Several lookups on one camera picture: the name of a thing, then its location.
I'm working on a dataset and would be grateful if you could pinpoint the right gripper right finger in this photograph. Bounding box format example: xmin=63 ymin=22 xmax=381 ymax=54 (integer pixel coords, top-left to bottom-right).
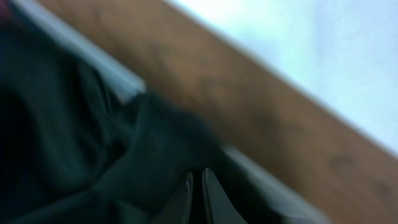
xmin=202 ymin=168 xmax=247 ymax=224

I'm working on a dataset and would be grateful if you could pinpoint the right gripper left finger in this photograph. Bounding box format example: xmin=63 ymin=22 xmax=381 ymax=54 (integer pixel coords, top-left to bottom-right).
xmin=150 ymin=172 xmax=193 ymax=224

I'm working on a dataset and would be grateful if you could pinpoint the large black cloth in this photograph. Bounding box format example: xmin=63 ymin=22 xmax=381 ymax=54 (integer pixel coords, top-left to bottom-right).
xmin=0 ymin=6 xmax=280 ymax=224

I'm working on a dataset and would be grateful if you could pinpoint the red plaid cloth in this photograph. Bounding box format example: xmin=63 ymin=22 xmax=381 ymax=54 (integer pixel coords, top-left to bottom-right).
xmin=0 ymin=0 xmax=12 ymax=21

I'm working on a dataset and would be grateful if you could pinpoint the clear plastic storage container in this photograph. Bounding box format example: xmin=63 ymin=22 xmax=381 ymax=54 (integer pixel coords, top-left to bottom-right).
xmin=13 ymin=0 xmax=330 ymax=223

